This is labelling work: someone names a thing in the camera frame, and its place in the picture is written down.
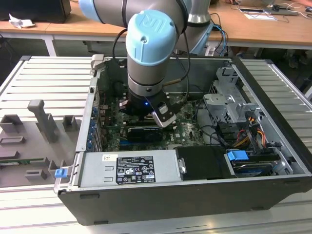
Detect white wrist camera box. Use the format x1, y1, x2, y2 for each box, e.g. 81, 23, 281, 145
151, 111, 177, 128

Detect blue cable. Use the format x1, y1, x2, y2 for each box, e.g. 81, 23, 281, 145
213, 23, 230, 58

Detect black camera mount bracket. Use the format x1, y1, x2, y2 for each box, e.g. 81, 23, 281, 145
156, 101, 176, 118

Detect crumpled white paper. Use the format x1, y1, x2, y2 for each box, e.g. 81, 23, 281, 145
8, 13, 35, 29

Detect black graphics card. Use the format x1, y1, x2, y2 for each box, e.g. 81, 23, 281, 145
126, 125, 172, 143

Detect silver power supply unit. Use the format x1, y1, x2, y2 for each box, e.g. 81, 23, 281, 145
79, 149, 184, 188

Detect blue disk carrier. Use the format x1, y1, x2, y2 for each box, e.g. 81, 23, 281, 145
226, 149, 275, 177

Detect grey parts rack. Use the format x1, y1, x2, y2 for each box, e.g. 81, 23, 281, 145
0, 98, 83, 189

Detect green motherboard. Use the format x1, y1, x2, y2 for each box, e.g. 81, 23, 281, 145
97, 94, 208, 151

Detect red yellow power wires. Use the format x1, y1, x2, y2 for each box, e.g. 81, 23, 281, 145
254, 128, 268, 147

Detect grey case latch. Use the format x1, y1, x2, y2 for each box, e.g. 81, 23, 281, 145
90, 54, 106, 72

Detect black wire loop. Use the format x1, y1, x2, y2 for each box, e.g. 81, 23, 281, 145
198, 124, 228, 148

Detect black open PC case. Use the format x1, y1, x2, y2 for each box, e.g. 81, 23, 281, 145
54, 54, 312, 226

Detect black plastic shroud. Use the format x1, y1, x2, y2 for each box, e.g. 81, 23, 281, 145
175, 146, 235, 181

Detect silver metal disk bay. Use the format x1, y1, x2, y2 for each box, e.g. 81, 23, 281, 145
203, 66, 264, 125

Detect black box on desk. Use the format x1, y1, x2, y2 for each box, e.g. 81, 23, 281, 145
0, 0, 72, 24

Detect white paper sheet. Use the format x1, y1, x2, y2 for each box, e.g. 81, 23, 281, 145
244, 13, 278, 22

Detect green RAM stick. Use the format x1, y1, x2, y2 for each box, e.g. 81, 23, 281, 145
0, 157, 48, 165

